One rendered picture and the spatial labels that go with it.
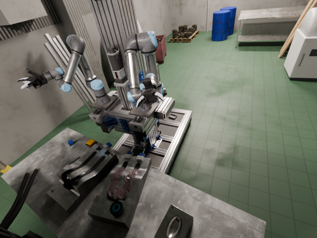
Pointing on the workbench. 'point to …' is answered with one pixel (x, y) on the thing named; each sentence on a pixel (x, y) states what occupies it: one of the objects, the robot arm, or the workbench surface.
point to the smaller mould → (175, 224)
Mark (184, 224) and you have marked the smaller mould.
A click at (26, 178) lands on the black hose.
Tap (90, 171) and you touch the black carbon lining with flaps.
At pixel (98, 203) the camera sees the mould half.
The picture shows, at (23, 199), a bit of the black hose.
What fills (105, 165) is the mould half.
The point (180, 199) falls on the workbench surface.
